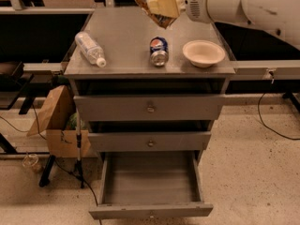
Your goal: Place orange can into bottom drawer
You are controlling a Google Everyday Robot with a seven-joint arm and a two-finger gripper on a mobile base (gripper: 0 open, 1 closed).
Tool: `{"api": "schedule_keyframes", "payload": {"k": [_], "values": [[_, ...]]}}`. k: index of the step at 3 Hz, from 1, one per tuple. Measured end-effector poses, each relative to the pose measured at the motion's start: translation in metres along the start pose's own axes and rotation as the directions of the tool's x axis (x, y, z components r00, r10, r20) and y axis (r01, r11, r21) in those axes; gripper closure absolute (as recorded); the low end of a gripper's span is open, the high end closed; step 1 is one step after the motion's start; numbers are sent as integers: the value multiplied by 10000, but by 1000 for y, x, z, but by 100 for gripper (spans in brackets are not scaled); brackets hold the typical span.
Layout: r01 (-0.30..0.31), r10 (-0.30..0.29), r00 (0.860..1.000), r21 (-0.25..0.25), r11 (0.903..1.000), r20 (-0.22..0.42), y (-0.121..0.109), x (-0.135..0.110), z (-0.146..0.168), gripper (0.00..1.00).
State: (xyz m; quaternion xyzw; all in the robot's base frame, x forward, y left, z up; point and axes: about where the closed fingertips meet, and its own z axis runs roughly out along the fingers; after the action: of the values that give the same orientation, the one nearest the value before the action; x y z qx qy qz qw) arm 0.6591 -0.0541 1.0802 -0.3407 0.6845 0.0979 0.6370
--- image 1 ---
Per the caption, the blue pepsi can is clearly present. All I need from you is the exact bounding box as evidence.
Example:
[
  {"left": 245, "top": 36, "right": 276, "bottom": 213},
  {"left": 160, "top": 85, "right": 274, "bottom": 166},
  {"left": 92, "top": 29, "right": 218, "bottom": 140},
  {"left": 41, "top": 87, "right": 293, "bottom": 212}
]
[{"left": 150, "top": 37, "right": 169, "bottom": 67}]

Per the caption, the black cable on floor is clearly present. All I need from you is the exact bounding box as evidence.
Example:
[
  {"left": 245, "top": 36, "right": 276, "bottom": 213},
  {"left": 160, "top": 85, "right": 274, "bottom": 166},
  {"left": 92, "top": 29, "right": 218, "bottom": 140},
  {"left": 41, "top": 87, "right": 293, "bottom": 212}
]
[{"left": 0, "top": 103, "right": 103, "bottom": 225}]

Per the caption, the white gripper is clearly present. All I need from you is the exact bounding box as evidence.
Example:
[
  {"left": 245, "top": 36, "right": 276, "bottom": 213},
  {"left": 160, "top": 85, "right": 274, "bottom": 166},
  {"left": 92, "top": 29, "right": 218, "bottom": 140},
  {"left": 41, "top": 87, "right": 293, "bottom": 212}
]
[{"left": 146, "top": 0, "right": 213, "bottom": 23}]

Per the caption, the black equipment stand left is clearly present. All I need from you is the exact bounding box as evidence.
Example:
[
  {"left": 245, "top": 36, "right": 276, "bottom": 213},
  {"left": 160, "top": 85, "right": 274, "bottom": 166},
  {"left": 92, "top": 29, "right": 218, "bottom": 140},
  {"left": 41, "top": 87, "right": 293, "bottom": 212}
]
[{"left": 0, "top": 60, "right": 36, "bottom": 155}]

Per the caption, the grey metal drawer cabinet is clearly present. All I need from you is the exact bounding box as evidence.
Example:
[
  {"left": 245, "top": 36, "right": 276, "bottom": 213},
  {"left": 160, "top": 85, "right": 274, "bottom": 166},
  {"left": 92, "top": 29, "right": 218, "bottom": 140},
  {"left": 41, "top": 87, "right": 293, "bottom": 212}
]
[{"left": 63, "top": 6, "right": 238, "bottom": 161}]

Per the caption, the black floor cable right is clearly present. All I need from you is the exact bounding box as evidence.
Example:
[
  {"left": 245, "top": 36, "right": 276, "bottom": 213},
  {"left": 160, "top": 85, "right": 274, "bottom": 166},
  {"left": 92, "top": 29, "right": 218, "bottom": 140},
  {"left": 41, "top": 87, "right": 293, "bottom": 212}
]
[{"left": 257, "top": 92, "right": 300, "bottom": 142}]

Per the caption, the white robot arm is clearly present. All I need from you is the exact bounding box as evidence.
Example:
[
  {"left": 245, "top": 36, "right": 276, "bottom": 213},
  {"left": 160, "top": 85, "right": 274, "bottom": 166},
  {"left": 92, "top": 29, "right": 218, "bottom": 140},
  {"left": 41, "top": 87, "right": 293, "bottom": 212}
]
[{"left": 146, "top": 0, "right": 300, "bottom": 49}]

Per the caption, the clear plastic water bottle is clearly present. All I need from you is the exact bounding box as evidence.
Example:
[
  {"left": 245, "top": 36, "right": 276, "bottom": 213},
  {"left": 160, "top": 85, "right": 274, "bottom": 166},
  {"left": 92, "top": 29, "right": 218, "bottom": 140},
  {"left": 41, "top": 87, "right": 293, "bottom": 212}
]
[{"left": 75, "top": 32, "right": 106, "bottom": 68}]

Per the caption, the brown cardboard box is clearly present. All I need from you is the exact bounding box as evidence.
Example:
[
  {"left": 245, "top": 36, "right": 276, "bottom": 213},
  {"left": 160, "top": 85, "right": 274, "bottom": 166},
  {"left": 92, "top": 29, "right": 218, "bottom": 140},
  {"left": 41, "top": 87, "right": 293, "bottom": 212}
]
[{"left": 27, "top": 85, "right": 78, "bottom": 158}]

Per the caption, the clear plastic cup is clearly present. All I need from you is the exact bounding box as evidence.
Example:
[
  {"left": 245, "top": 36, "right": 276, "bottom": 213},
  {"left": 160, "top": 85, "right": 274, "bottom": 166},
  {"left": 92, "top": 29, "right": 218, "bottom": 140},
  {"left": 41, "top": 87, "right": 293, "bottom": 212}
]
[{"left": 22, "top": 154, "right": 43, "bottom": 173}]

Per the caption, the grey open bottom drawer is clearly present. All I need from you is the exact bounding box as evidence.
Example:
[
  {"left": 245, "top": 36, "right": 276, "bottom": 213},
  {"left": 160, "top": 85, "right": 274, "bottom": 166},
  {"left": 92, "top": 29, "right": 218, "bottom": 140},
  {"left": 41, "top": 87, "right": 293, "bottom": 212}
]
[{"left": 89, "top": 151, "right": 213, "bottom": 220}]

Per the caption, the grey middle drawer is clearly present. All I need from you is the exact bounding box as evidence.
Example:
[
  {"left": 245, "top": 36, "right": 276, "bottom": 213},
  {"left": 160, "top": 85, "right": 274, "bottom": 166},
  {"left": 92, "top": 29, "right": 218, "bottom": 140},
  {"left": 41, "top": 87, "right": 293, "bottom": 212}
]
[{"left": 88, "top": 131, "right": 211, "bottom": 152}]

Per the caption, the black and silver tripod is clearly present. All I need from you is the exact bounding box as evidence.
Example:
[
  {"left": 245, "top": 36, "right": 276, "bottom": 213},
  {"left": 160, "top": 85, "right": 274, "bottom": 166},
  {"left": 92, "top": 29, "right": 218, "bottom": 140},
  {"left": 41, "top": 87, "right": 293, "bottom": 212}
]
[{"left": 75, "top": 109, "right": 84, "bottom": 188}]

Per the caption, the grey top drawer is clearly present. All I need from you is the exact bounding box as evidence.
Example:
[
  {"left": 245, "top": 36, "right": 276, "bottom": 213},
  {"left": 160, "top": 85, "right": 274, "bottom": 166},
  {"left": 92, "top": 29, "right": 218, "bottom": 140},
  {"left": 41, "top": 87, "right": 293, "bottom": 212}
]
[{"left": 74, "top": 95, "right": 225, "bottom": 121}]

